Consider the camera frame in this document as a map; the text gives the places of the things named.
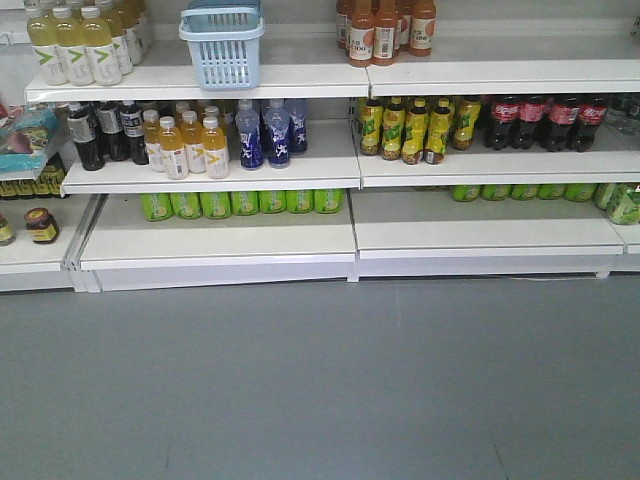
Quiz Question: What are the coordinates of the coke bottle red label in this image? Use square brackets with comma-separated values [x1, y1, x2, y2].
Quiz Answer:
[510, 94, 546, 150]
[484, 94, 520, 150]
[568, 93, 609, 152]
[544, 93, 581, 152]

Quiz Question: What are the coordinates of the pale green drink bottle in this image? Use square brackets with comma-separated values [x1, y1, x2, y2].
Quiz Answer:
[81, 6, 122, 86]
[26, 7, 68, 86]
[52, 7, 94, 86]

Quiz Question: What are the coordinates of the yellow lemon tea bottle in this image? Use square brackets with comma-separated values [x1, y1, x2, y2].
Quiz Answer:
[359, 96, 384, 156]
[402, 97, 429, 165]
[381, 97, 405, 160]
[424, 97, 450, 165]
[452, 95, 481, 150]

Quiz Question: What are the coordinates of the white metal shelving unit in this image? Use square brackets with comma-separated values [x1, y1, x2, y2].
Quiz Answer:
[1, 1, 639, 292]

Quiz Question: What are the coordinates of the yellow orange drink bottle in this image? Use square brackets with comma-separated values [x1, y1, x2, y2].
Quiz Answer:
[180, 110, 206, 173]
[201, 116, 230, 179]
[158, 116, 189, 180]

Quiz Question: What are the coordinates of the blue sports drink bottle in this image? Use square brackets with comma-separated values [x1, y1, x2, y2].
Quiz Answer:
[235, 99, 264, 170]
[264, 99, 290, 168]
[285, 98, 308, 155]

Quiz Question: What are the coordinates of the brown sauce jar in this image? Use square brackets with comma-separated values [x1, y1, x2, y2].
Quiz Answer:
[24, 207, 59, 244]

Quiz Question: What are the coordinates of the orange C100 juice bottle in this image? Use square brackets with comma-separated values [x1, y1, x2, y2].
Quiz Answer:
[348, 0, 374, 68]
[408, 0, 436, 57]

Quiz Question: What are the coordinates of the light blue plastic basket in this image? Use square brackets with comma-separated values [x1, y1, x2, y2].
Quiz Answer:
[179, 1, 265, 91]

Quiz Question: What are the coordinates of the dark tea bottle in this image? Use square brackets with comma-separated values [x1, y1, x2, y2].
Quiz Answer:
[97, 101, 129, 161]
[120, 100, 149, 165]
[67, 102, 105, 171]

